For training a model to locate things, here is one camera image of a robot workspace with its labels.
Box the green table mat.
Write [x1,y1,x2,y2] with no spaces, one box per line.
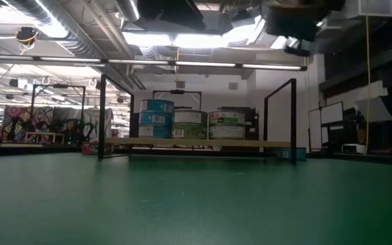
[0,151,392,245]

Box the small silver ventilation duct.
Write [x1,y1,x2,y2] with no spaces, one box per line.
[114,0,142,23]

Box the colourful patterned cloth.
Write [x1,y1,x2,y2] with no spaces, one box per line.
[1,105,56,142]

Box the hanging black cable reel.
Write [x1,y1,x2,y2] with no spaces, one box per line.
[14,26,40,55]

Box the white board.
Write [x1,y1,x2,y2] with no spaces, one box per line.
[320,101,345,125]

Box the black cabinet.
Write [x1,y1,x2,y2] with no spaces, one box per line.
[130,112,142,139]
[216,105,260,140]

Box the hanging yellow cable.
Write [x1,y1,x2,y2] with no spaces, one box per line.
[365,15,372,152]

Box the wooden shelf with black legs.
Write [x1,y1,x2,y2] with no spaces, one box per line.
[97,73,298,165]

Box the white panel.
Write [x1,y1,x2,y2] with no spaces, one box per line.
[308,108,323,152]

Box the white box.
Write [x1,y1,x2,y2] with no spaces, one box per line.
[341,143,367,155]

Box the black background frame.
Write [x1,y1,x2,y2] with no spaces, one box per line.
[29,83,87,144]

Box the black metal table frame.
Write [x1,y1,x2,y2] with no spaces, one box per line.
[0,144,392,167]

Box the wooden bench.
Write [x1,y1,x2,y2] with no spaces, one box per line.
[24,131,66,144]

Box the black background robot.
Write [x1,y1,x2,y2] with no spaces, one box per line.
[63,119,95,144]

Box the large silver ventilation duct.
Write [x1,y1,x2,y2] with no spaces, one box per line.
[5,0,105,59]

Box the ceiling light tube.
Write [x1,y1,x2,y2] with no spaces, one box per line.
[39,56,101,63]
[107,59,169,66]
[242,63,302,71]
[175,61,237,68]
[0,53,35,62]

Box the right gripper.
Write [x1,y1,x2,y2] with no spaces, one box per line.
[266,0,346,58]

